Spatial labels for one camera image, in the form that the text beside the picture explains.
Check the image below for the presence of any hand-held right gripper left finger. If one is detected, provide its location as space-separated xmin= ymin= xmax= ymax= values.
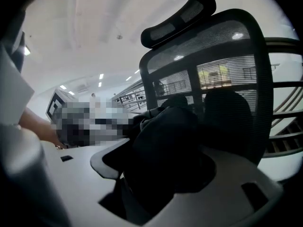
xmin=39 ymin=138 xmax=143 ymax=227

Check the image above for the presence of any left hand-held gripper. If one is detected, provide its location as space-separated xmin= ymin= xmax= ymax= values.
xmin=46 ymin=88 xmax=70 ymax=125

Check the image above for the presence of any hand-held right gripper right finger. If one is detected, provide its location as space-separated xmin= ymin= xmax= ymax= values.
xmin=151 ymin=147 xmax=285 ymax=227

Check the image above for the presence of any black mesh office chair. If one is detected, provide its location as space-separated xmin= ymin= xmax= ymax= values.
xmin=139 ymin=0 xmax=275 ymax=166

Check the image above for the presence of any person's left forearm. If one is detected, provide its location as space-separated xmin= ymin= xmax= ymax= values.
xmin=18 ymin=106 xmax=65 ymax=149

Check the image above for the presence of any person's black t-shirt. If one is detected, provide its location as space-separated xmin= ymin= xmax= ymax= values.
xmin=0 ymin=0 xmax=27 ymax=73

